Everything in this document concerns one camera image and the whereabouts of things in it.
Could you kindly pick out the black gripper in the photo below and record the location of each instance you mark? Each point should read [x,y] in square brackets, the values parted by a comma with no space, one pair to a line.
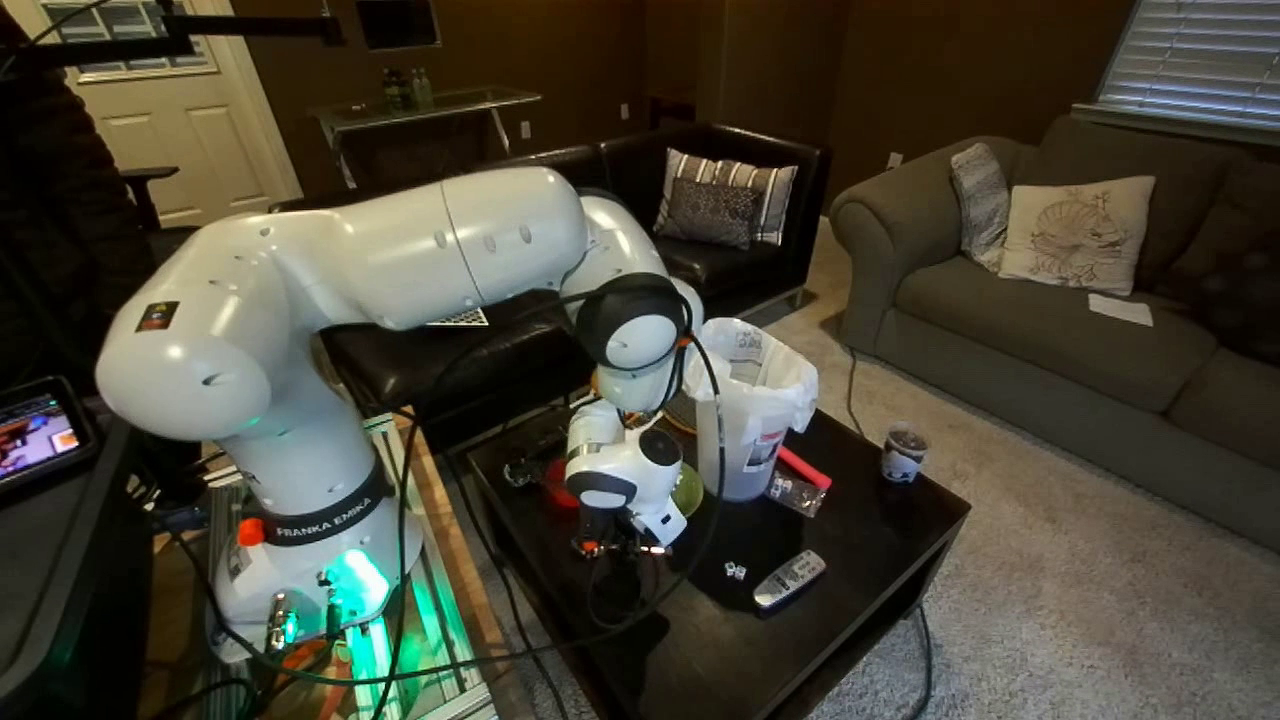
[622,530]

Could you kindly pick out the silver spoon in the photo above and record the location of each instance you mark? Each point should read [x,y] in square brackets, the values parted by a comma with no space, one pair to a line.
[626,558]

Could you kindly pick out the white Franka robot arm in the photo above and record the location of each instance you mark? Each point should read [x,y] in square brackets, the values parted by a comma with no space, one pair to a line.
[401,252]

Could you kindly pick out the red round object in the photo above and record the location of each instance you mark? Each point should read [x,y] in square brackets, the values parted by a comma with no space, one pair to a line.
[559,495]

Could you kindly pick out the small white object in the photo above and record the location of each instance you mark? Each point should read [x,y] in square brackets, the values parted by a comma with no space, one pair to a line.
[734,571]

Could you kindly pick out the small black device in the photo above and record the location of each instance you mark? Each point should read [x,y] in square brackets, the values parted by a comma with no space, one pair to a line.
[527,474]

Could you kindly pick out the grey remote control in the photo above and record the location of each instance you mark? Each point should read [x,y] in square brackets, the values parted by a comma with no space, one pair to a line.
[791,577]

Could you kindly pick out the robot mounting cart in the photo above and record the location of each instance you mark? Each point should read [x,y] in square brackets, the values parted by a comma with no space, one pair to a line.
[441,627]

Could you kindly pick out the black coffee table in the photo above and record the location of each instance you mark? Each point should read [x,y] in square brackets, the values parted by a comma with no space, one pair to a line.
[824,563]

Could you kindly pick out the white bin with plastic bag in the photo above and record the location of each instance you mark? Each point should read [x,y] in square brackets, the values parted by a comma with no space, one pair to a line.
[763,401]

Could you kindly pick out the black leather ottoman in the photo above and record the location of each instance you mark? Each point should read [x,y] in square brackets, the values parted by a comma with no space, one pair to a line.
[453,364]

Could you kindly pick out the flat grey booklet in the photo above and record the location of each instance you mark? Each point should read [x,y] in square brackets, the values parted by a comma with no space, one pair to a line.
[463,319]

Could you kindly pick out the small metal can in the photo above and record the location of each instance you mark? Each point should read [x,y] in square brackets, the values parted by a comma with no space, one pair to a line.
[906,459]

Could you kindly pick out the black leather armchair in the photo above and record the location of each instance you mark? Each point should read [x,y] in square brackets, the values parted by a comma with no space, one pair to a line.
[763,274]

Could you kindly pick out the grey patterned cushion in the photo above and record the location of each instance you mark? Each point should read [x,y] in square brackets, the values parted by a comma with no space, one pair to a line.
[726,200]

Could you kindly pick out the grey green sofa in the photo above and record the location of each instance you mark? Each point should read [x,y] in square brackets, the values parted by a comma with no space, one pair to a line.
[1064,372]

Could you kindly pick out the glass console table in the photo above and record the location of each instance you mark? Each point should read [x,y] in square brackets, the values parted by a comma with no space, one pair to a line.
[424,112]

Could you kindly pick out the striped pillow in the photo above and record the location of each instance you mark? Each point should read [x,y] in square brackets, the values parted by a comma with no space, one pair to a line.
[982,200]

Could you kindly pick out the glass bottles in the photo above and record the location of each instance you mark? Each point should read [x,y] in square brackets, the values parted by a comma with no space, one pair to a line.
[405,89]

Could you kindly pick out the white paper sheet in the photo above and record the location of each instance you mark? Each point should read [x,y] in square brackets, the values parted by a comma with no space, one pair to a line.
[1123,309]

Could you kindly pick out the beige patterned pillow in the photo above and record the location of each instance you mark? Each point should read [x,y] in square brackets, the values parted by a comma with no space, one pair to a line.
[1076,235]

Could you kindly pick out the tablet screen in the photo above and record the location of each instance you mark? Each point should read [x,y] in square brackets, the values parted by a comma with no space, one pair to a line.
[36,437]

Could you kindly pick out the white panel door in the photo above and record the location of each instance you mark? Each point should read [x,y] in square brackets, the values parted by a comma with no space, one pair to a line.
[202,132]

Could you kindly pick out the dark plaid pillow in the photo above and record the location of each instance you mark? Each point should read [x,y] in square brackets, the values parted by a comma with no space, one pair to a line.
[1232,281]

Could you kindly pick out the window blinds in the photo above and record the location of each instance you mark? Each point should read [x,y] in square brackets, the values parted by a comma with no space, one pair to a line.
[1200,63]

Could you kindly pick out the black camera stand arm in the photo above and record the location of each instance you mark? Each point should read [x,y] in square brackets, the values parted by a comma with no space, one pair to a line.
[186,33]

